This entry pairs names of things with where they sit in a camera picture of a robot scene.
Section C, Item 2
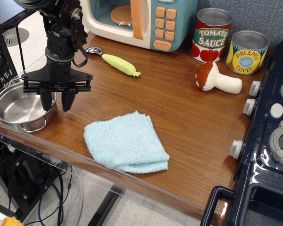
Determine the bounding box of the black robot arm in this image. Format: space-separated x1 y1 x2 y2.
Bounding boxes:
0 0 92 112

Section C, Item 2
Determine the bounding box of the black cable under table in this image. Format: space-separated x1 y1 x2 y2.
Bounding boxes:
25 164 74 226

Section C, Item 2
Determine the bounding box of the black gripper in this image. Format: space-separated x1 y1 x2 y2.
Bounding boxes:
21 55 92 112

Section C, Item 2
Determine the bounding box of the round floor vent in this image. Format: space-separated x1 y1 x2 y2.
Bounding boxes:
2 28 29 47

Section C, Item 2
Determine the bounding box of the stainless steel pot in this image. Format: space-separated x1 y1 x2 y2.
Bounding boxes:
0 81 57 133

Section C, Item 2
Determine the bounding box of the light blue folded towel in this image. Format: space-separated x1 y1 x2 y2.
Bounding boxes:
83 111 170 174

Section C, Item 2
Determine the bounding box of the tomato sauce can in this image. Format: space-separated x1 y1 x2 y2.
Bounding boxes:
191 8 233 62

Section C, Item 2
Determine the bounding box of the dark blue toy stove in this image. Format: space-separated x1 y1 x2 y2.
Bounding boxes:
201 41 283 226

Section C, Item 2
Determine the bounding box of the blue cable under table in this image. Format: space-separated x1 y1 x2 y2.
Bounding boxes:
38 168 64 226

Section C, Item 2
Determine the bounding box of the pineapple slices can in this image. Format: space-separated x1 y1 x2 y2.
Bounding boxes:
226 30 270 75

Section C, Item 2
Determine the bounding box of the yellow object at floor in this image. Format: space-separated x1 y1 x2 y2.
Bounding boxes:
1 217 23 226

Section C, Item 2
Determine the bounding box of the black side desk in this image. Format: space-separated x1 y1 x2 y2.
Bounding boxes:
0 0 53 35

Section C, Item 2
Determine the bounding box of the toy microwave teal and cream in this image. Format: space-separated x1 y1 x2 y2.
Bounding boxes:
80 0 198 52

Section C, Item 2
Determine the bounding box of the plush mushroom toy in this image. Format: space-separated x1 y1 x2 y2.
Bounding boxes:
195 61 242 94

